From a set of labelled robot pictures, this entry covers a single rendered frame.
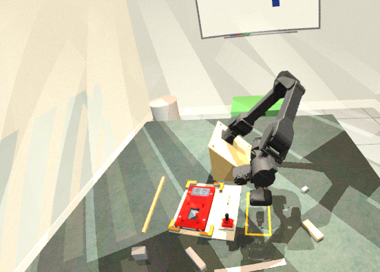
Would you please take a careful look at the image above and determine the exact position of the tan curved wooden strip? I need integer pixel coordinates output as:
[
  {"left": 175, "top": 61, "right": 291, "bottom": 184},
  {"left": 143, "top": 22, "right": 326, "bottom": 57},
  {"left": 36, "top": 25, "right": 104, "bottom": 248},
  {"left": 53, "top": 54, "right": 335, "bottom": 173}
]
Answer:
[{"left": 142, "top": 177, "right": 165, "bottom": 233}]

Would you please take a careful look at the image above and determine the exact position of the white flat bar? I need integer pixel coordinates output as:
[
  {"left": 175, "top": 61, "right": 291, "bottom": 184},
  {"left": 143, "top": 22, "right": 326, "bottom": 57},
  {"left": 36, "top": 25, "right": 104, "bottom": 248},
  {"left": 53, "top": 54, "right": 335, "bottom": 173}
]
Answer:
[{"left": 214, "top": 258, "right": 286, "bottom": 272}]

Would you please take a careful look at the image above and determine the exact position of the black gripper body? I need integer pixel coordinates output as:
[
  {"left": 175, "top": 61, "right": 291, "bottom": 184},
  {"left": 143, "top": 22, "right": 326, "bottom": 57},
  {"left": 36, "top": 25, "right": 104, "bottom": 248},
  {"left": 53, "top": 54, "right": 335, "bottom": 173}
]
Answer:
[{"left": 250, "top": 185, "right": 272, "bottom": 207}]

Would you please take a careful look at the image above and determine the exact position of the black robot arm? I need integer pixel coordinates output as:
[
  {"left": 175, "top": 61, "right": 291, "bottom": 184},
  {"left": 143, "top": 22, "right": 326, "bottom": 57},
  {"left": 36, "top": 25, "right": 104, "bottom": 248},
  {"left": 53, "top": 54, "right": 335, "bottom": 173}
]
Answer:
[{"left": 221, "top": 71, "right": 306, "bottom": 187}]

